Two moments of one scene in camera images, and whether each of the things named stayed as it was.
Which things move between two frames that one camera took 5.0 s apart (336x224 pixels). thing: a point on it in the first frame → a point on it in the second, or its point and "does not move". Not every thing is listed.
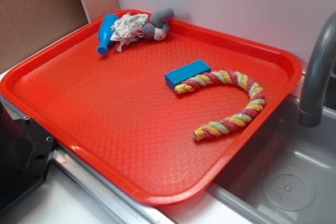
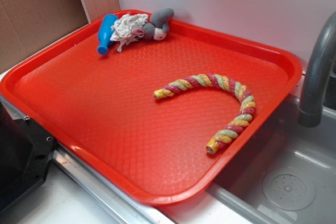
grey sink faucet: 310,112 does not move
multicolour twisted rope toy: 234,121 → 209,80
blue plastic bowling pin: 105,32 does not move
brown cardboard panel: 35,8 does not move
